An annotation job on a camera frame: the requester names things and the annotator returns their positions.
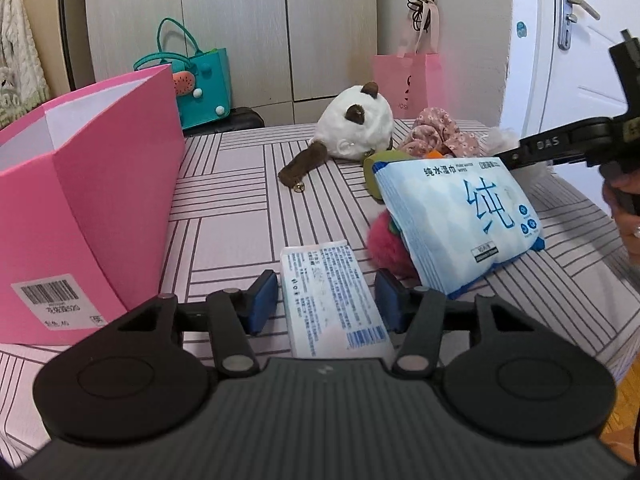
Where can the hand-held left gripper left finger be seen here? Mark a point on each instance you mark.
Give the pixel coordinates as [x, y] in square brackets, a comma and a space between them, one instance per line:
[262, 301]

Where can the pink fluffy ball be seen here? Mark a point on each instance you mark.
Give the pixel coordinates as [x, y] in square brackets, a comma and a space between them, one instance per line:
[387, 247]

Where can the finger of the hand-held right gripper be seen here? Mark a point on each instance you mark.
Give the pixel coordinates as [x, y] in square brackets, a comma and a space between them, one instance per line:
[555, 144]

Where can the black suitcase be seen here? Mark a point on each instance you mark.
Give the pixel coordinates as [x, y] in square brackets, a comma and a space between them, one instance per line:
[240, 119]

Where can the white plush hat brown ears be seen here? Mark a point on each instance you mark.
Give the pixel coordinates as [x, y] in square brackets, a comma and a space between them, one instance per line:
[350, 122]

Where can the pink floral cloth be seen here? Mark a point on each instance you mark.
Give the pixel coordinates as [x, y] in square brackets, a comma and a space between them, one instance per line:
[437, 132]

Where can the small orange item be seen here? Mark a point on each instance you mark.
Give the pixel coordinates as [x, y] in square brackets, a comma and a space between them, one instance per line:
[434, 153]

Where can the person's right hand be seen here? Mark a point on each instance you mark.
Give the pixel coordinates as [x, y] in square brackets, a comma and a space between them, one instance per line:
[629, 227]

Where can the blue round sticker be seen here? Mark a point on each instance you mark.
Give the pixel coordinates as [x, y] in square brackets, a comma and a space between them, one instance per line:
[521, 30]

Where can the large pink box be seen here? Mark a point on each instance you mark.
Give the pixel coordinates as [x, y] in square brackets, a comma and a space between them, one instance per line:
[85, 210]

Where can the white knit garment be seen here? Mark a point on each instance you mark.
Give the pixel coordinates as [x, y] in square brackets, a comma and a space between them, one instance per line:
[15, 60]

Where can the pink paper shopping bag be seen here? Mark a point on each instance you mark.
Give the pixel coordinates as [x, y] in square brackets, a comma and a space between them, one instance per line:
[405, 85]

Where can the striped pink bed sheet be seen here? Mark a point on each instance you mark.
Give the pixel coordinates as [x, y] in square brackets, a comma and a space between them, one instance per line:
[240, 210]

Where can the blue wet wipes pack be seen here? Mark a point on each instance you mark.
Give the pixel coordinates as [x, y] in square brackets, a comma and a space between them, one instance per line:
[460, 215]

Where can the teal tote bag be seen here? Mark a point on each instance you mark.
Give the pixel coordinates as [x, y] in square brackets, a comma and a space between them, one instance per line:
[207, 85]

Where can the beige wardrobe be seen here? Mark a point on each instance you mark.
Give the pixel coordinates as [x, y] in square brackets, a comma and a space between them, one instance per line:
[240, 25]

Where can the black upright bar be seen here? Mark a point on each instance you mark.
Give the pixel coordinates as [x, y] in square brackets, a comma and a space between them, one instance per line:
[70, 20]

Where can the green egg-shaped sponge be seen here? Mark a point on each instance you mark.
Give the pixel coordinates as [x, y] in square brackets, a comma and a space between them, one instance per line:
[372, 177]

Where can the white tissue pack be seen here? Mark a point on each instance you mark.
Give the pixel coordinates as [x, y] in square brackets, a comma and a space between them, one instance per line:
[327, 300]

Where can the white door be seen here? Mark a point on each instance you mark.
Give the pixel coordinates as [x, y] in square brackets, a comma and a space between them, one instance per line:
[545, 85]

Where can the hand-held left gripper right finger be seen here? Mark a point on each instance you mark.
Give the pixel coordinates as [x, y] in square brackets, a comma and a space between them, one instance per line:
[387, 301]

